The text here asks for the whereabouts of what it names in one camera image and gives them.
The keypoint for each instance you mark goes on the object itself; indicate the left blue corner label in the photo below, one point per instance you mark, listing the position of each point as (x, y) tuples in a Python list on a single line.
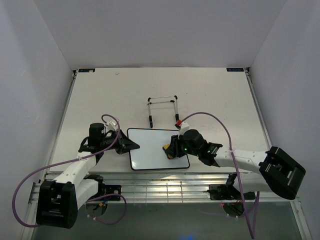
[(86, 70)]

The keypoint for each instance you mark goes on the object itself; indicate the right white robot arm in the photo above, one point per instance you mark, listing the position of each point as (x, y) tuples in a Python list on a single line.
[(260, 171)]

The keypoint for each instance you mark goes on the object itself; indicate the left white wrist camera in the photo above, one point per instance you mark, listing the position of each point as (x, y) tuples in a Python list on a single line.
[(112, 125)]

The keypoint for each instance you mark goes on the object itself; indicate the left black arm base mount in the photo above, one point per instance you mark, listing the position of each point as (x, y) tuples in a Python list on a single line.
[(111, 189)]

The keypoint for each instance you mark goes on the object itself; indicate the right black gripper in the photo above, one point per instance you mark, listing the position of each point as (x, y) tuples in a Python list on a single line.
[(175, 143)]

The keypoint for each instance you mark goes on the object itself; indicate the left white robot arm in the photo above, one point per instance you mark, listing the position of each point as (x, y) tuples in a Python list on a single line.
[(60, 199)]

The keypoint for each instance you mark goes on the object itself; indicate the right blue corner label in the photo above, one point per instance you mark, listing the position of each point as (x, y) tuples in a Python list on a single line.
[(234, 69)]

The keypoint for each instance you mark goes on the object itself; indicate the small black-framed whiteboard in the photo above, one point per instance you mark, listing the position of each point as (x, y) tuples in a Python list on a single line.
[(150, 155)]

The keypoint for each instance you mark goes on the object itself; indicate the yellow bone-shaped eraser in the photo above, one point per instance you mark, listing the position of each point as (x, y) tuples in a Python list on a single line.
[(168, 150)]

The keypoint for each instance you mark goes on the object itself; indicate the metal wire whiteboard stand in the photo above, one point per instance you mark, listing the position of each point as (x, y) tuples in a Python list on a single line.
[(162, 103)]

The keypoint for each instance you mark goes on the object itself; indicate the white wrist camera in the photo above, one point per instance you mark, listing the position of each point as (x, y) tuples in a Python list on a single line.
[(182, 126), (112, 125)]

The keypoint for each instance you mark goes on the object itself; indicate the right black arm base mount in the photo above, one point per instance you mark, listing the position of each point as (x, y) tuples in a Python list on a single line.
[(223, 192)]

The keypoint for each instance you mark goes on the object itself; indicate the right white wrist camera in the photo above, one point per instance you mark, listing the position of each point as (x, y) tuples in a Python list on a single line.
[(182, 126)]

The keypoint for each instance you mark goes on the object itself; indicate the aluminium rail frame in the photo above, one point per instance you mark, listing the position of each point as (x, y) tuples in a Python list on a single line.
[(165, 188)]

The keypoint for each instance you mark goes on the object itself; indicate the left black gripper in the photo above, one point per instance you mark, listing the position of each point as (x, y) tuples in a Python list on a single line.
[(125, 144)]

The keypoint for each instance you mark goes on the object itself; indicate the blue corner label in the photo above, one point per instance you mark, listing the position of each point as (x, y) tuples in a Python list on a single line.
[(234, 69), (86, 70)]

